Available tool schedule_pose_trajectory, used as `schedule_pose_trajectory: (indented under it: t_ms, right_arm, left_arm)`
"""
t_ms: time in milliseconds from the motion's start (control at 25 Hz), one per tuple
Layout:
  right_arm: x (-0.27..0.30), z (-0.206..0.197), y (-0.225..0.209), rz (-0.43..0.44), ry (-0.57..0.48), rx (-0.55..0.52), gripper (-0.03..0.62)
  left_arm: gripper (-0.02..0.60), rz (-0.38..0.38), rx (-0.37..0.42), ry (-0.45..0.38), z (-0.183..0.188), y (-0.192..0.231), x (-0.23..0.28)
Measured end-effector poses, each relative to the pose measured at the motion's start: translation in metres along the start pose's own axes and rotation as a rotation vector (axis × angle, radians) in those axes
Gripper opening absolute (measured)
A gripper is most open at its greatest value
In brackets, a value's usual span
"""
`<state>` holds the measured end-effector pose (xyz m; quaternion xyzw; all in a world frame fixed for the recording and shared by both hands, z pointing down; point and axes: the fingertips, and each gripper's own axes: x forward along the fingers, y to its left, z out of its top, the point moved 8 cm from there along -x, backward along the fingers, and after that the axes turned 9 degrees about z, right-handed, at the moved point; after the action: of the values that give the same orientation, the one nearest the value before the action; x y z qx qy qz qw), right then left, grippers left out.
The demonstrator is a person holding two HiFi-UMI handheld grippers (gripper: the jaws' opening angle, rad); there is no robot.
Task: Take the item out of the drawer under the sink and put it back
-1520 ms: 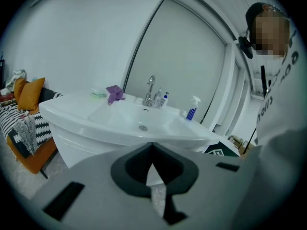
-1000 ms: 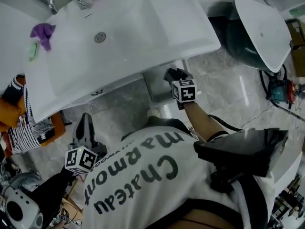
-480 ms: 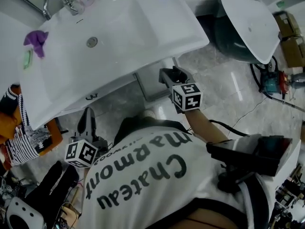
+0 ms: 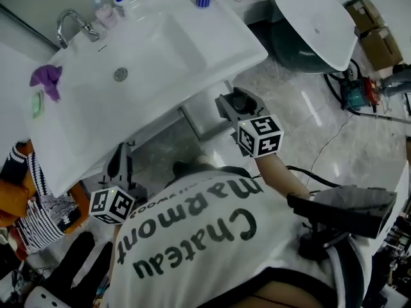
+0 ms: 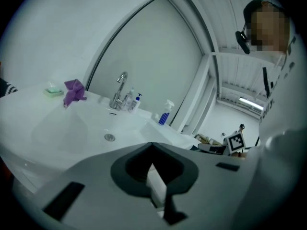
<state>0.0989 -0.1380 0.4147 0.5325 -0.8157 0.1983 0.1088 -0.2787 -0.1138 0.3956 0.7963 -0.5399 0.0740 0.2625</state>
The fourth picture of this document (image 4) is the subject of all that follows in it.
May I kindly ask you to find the person's white printed t-shirt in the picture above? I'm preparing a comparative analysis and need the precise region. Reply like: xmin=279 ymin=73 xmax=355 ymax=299
xmin=107 ymin=168 xmax=374 ymax=308

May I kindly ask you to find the person's black trouser leg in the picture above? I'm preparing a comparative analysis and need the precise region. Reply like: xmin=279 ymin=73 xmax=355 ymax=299
xmin=171 ymin=160 xmax=253 ymax=186

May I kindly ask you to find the white vanity cabinet with sink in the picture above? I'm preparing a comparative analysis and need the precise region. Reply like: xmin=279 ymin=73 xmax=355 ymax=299
xmin=24 ymin=0 xmax=269 ymax=198

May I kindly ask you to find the thin white floor cable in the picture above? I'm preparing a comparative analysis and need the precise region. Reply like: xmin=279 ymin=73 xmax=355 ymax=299
xmin=306 ymin=112 xmax=354 ymax=186

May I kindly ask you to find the small black bottle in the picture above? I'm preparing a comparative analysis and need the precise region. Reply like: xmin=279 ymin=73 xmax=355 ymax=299
xmin=226 ymin=88 xmax=258 ymax=117

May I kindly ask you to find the chrome faucet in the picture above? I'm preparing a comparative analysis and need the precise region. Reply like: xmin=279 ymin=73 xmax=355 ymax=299
xmin=57 ymin=8 xmax=101 ymax=49

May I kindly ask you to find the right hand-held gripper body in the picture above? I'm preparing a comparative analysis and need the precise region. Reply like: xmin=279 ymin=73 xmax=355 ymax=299
xmin=230 ymin=109 xmax=285 ymax=158

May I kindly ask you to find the white low side shelf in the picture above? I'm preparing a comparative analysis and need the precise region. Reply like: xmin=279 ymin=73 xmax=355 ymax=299
xmin=211 ymin=0 xmax=277 ymax=24

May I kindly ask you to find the brown cardboard box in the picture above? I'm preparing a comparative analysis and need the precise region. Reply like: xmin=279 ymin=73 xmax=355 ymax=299
xmin=345 ymin=0 xmax=385 ymax=33
xmin=359 ymin=26 xmax=404 ymax=72

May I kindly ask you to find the person's neck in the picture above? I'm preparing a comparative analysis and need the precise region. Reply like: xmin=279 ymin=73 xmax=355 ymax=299
xmin=253 ymin=279 xmax=329 ymax=308

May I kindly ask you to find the black chest-mounted device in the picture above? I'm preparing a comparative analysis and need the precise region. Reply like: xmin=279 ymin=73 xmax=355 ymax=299
xmin=286 ymin=186 xmax=398 ymax=261

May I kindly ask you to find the white drawer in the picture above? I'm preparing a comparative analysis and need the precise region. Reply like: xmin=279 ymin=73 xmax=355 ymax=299
xmin=178 ymin=103 xmax=240 ymax=142

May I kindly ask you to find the purple cloth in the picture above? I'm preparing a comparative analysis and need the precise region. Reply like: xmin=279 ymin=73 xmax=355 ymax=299
xmin=29 ymin=64 xmax=64 ymax=103

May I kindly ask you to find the grey metal wand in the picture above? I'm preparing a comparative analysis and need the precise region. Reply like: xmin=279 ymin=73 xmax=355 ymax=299
xmin=353 ymin=110 xmax=411 ymax=124

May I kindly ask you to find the white bottle with blue pump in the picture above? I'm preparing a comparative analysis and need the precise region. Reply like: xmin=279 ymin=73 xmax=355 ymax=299
xmin=110 ymin=0 xmax=130 ymax=17

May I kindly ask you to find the white and dark green bathtub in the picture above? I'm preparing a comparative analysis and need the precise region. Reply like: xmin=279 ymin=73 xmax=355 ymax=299
xmin=269 ymin=0 xmax=359 ymax=74

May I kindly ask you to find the black white striped knit garment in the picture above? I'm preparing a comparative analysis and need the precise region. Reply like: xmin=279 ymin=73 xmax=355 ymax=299
xmin=8 ymin=141 xmax=83 ymax=255

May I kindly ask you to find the dark grey shoulder strap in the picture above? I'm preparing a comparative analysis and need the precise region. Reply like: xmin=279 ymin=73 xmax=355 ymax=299
xmin=327 ymin=244 xmax=374 ymax=308

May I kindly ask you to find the teal power tool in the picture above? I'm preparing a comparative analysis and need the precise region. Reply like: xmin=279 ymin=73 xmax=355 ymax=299
xmin=322 ymin=58 xmax=361 ymax=109

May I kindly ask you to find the person's right forearm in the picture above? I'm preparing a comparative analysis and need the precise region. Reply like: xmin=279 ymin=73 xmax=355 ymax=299
xmin=255 ymin=154 xmax=311 ymax=200

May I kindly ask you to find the green soap dish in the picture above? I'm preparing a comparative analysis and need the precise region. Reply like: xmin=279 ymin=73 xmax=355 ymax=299
xmin=31 ymin=90 xmax=46 ymax=119

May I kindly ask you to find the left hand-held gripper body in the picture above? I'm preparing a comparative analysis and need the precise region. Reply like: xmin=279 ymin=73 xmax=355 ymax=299
xmin=89 ymin=178 xmax=148 ymax=226

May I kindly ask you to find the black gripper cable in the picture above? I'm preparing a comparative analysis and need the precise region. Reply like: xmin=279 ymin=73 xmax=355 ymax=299
xmin=285 ymin=165 xmax=342 ymax=189

